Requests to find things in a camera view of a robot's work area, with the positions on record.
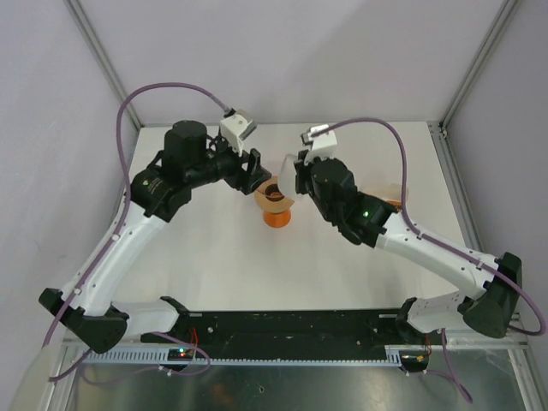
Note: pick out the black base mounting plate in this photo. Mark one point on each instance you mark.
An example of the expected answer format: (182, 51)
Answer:
(309, 334)

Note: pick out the orange glass carafe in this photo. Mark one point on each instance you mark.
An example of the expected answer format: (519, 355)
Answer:
(277, 220)

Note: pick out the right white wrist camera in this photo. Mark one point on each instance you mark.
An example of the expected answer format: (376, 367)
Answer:
(318, 142)

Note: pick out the white paper coffee filter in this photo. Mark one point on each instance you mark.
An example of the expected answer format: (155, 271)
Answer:
(286, 177)

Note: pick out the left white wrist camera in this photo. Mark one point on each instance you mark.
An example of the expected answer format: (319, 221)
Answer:
(235, 128)

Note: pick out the orange coffee filter packet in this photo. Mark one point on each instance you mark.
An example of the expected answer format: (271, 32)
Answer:
(388, 192)

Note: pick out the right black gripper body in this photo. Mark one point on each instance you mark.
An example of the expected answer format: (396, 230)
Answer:
(322, 205)

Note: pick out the aluminium frame post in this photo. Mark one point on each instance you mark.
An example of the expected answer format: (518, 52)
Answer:
(95, 46)
(481, 57)

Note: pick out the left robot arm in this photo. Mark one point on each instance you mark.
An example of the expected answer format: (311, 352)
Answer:
(85, 305)

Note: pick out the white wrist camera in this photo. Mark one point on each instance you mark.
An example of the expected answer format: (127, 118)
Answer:
(235, 128)
(318, 142)

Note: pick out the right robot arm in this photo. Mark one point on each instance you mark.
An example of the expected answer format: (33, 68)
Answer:
(486, 295)

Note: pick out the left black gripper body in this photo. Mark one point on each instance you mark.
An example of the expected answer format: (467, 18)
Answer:
(223, 163)

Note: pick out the right aluminium frame post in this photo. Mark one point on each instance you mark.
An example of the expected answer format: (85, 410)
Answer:
(481, 57)

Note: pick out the left aluminium frame post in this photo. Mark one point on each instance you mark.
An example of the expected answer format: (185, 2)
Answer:
(95, 46)

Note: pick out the right aluminium table rail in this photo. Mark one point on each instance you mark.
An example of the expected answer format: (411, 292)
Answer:
(471, 239)

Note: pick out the grey slotted cable duct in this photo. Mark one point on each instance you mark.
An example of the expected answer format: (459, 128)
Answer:
(166, 355)

